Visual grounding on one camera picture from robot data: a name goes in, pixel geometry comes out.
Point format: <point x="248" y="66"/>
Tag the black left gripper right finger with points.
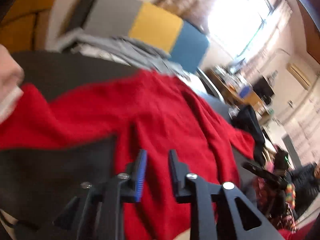
<point x="217" y="211"/>

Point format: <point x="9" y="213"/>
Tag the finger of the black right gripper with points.
<point x="260" y="172"/>

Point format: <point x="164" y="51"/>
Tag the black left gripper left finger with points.
<point x="102" y="214"/>

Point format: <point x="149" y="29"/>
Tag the red knit sweater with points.
<point x="48" y="148"/>

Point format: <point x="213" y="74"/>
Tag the grey clothes pile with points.
<point x="122" y="49"/>

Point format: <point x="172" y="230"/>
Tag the black monitor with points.
<point x="263" y="90"/>

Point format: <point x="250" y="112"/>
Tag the blue container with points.
<point x="245" y="91"/>

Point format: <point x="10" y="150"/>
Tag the wooden desk with clutter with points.
<point x="230" y="86"/>

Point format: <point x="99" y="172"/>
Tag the pink folded knit garment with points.
<point x="11" y="73"/>

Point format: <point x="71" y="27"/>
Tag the grey yellow blue chair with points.
<point x="150" y="24"/>

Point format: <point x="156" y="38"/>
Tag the wooden panel wardrobe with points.
<point x="24" y="24"/>

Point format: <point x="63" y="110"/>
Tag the wall air conditioner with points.
<point x="302" y="79"/>

